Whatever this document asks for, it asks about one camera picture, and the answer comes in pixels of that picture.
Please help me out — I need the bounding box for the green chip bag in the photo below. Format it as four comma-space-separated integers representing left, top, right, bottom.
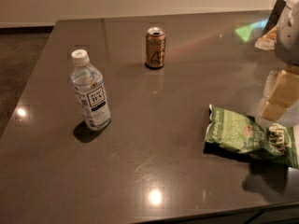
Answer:
205, 105, 299, 169

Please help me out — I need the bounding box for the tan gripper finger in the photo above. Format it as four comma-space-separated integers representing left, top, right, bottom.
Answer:
255, 25, 278, 50
258, 68, 299, 121

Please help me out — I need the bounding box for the clear plastic water bottle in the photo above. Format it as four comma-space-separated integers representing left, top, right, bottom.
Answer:
69, 49, 111, 131

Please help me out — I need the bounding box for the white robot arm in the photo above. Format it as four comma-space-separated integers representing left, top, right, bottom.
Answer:
255, 0, 299, 127

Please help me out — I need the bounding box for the gold soda can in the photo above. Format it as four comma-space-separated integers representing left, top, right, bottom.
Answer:
146, 27, 166, 69

